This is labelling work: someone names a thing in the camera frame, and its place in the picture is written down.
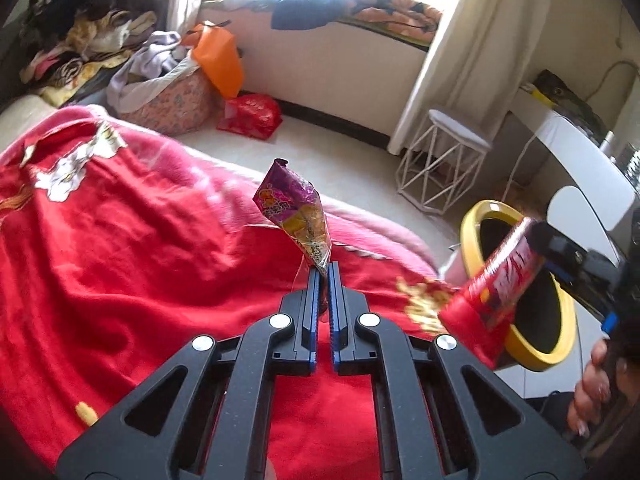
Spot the yellow rimmed black bin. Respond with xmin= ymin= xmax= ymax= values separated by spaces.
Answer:
xmin=460 ymin=200 xmax=577 ymax=372

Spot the orange bag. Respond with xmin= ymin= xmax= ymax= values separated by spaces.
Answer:
xmin=181 ymin=21 xmax=246 ymax=100

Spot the pink fleece blanket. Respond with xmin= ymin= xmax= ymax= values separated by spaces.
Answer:
xmin=50 ymin=105 xmax=446 ymax=286

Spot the beige bed sheet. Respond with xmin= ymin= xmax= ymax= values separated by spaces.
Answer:
xmin=0 ymin=92 xmax=61 ymax=151

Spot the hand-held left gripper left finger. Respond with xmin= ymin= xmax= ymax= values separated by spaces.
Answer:
xmin=55 ymin=264 xmax=322 ymax=480

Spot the cream wide curtain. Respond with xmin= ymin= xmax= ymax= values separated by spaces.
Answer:
xmin=389 ymin=0 xmax=538 ymax=156

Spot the dark green bag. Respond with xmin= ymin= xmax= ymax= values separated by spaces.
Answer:
xmin=532 ymin=70 xmax=608 ymax=136

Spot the red plastic floor bag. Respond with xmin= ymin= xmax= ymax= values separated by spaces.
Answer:
xmin=216 ymin=94 xmax=283 ymax=140

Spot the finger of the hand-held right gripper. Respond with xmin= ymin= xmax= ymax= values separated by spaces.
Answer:
xmin=532 ymin=221 xmax=588 ymax=281

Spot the white cable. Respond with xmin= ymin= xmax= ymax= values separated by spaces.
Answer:
xmin=585 ymin=60 xmax=640 ymax=106

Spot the white wire stool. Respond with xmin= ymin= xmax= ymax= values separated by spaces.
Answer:
xmin=395 ymin=109 xmax=493 ymax=216

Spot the pile of clothes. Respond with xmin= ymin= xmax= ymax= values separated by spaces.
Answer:
xmin=20 ymin=0 xmax=166 ymax=108

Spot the long red snack packet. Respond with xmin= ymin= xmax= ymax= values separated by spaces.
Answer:
xmin=437 ymin=216 xmax=548 ymax=372

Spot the purple yellow snack packet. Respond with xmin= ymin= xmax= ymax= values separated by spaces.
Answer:
xmin=252 ymin=158 xmax=333 ymax=281

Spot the floral laundry basket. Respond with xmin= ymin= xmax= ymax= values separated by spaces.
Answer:
xmin=120 ymin=72 xmax=216 ymax=136

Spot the dark blue jacket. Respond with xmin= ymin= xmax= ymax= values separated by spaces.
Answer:
xmin=255 ymin=0 xmax=361 ymax=31

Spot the person's right hand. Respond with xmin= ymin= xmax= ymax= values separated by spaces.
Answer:
xmin=567 ymin=335 xmax=631 ymax=438

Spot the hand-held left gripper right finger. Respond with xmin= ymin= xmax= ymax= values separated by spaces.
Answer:
xmin=327 ymin=261 xmax=586 ymax=480

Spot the group of cosmetic bottles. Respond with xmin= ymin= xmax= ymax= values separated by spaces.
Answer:
xmin=600 ymin=130 xmax=640 ymax=186

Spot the red floral blanket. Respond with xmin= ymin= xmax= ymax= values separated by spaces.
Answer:
xmin=0 ymin=120 xmax=466 ymax=480

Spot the orange patterned blanket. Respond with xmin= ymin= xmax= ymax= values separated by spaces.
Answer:
xmin=345 ymin=0 xmax=443 ymax=43

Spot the lavender white clothes heap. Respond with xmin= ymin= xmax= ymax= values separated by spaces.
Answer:
xmin=107 ymin=30 xmax=201 ymax=111

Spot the white desk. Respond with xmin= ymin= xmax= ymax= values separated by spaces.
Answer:
xmin=510 ymin=87 xmax=640 ymax=241

